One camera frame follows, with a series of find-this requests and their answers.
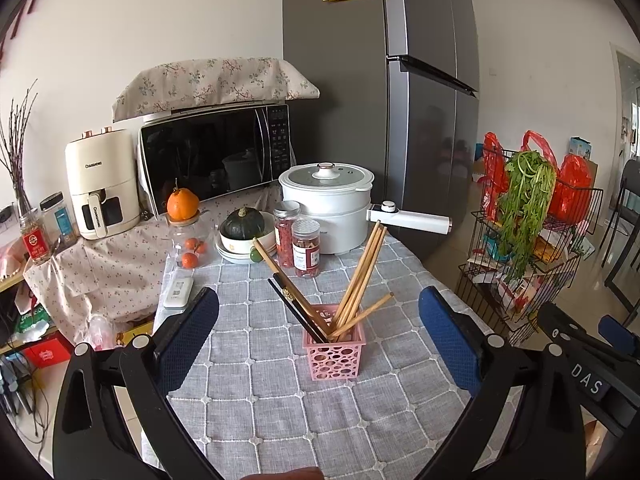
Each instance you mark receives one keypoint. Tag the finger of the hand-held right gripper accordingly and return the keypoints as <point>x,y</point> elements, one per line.
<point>617,334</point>
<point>565,330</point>

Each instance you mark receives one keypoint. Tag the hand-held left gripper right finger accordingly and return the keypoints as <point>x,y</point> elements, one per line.
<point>447,340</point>

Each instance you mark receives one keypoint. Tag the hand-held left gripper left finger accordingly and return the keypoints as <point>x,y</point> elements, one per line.
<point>187,335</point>

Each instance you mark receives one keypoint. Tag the wooden chopstick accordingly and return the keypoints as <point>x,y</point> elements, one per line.
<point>371,272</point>
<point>360,262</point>
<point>370,306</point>
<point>366,267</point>

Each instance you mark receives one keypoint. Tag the black chopstick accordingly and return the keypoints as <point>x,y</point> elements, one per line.
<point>295,301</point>
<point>290,306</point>

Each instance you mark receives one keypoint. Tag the bundle of wooden chopsticks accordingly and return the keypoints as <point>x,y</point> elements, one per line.
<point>280,274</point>

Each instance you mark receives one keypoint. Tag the pink plastic utensil basket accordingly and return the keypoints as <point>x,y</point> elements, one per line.
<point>332,360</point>

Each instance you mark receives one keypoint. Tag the white remote control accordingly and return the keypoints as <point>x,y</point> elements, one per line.
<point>178,291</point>

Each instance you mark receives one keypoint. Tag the small red tomatoes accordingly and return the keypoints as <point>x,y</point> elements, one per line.
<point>189,260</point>

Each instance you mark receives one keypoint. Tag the white plate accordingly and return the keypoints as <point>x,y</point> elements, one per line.
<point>235,259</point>

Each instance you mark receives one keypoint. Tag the small tangerine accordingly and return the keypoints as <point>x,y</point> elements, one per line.
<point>192,245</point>

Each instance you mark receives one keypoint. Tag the small floral print tablecloth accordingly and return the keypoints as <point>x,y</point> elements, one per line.
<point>115,270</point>

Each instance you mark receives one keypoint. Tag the white bowl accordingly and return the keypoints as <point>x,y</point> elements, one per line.
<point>235,246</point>

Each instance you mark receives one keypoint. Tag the glass jar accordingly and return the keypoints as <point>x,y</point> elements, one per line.
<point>179,232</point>

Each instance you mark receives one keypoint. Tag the small green fruit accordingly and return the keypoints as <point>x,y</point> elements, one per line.
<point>255,256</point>

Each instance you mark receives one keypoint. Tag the grey checked tablecloth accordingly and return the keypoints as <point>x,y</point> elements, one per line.
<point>260,410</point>

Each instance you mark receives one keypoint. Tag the black chair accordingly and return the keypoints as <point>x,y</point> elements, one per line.
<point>625,220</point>

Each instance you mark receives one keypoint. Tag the dark green squash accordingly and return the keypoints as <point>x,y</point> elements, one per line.
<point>243,224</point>

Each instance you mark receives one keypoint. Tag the large orange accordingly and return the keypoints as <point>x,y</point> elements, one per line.
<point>183,205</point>

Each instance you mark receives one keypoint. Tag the green leafy vegetable bunch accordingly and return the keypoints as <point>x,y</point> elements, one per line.
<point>525,200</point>

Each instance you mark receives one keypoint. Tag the tall jar of red berries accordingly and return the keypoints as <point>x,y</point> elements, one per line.
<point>286,240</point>

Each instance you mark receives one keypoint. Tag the red box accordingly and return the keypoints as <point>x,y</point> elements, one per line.
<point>47,357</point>

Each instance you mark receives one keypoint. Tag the short jar of red snacks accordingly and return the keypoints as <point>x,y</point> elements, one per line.
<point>306,252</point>

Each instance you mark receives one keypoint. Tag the red plastic bag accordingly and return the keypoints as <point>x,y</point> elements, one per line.
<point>570,185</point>
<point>494,175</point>
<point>542,147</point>

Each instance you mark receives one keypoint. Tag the white electric pot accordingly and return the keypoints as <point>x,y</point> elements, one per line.
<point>340,225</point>

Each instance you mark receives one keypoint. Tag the green packet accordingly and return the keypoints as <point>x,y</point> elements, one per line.
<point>30,320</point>

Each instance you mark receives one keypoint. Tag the blue label jar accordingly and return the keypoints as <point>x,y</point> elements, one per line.
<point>60,222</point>

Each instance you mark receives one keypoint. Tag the red label jar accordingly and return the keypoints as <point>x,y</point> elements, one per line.
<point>36,240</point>

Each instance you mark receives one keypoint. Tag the black microwave oven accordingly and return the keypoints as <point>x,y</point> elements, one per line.
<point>210,155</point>

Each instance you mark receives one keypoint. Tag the blue printed box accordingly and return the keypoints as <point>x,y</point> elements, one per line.
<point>581,149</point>

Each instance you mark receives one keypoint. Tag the cream air fryer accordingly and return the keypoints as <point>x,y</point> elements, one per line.
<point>100,170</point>

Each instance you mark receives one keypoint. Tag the white pot lid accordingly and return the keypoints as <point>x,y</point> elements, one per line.
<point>345,176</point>

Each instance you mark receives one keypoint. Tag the bundle of bare twigs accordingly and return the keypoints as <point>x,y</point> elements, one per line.
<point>17,150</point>

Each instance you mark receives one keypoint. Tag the floral cloth cover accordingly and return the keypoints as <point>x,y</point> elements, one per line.
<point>210,82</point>

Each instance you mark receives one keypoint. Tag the grey refrigerator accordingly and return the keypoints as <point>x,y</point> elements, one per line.
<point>340,85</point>

